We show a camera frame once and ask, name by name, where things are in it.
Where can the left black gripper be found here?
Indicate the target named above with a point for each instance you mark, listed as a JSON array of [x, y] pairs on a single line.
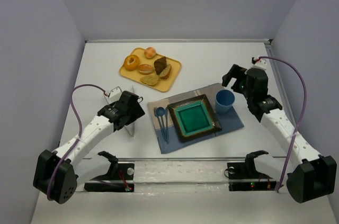
[[135, 106]]

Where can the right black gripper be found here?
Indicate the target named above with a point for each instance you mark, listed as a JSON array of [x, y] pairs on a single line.
[[237, 76]]

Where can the metal tongs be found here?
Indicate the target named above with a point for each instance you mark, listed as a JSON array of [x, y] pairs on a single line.
[[131, 127]]

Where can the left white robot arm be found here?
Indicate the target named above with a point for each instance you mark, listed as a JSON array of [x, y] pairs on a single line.
[[60, 172]]

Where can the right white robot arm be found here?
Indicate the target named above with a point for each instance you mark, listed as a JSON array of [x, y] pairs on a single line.
[[306, 173]]

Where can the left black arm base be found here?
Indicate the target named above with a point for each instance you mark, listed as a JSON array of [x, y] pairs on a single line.
[[118, 177]]

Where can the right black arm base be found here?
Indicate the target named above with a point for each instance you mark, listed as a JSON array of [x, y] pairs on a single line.
[[243, 176]]

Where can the seeded bread slice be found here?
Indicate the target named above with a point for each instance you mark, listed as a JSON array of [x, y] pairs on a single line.
[[150, 80]]

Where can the dark brown bread chunk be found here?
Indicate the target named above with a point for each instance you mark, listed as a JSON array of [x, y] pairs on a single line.
[[160, 64]]

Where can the round bread roll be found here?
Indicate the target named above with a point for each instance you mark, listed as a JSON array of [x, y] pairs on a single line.
[[149, 52]]

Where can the blue plastic cup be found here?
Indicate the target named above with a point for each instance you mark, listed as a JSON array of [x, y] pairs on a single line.
[[224, 101]]

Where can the blue plastic spoon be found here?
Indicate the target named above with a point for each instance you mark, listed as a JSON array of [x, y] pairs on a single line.
[[160, 112]]

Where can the filled sandwich bun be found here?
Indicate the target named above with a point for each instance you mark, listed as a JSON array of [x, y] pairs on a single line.
[[145, 69]]

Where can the orange bagel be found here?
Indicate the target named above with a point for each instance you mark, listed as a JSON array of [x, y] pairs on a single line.
[[131, 62]]

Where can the yellow plastic tray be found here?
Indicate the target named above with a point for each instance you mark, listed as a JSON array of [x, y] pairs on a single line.
[[163, 85]]

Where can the sliced baguette piece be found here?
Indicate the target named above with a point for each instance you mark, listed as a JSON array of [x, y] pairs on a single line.
[[166, 72]]

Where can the square teal ceramic plate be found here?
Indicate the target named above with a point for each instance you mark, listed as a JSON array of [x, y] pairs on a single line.
[[194, 118]]

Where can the blue beige cloth placemat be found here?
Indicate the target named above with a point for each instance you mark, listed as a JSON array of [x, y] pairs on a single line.
[[229, 122]]

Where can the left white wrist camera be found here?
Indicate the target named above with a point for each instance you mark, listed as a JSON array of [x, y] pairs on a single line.
[[114, 94]]

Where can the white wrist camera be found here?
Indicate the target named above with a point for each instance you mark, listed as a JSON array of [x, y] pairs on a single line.
[[259, 63], [114, 94]]

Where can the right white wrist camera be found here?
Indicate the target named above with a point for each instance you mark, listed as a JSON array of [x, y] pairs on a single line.
[[259, 63]]

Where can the metal table edge rail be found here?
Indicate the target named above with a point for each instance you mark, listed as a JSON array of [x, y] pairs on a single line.
[[264, 41]]

